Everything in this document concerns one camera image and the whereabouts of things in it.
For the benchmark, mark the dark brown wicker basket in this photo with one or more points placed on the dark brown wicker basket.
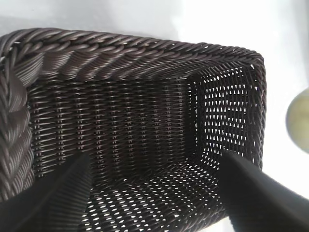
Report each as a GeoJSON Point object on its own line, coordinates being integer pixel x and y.
{"type": "Point", "coordinates": [132, 120]}

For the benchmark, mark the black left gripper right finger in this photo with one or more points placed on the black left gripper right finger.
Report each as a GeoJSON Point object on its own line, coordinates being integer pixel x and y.
{"type": "Point", "coordinates": [265, 200]}

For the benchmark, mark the pale yellow egg yolk pastry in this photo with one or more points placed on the pale yellow egg yolk pastry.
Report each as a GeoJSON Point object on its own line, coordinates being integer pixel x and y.
{"type": "Point", "coordinates": [300, 120]}

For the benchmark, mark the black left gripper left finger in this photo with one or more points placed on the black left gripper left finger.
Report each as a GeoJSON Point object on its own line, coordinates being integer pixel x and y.
{"type": "Point", "coordinates": [53, 200]}

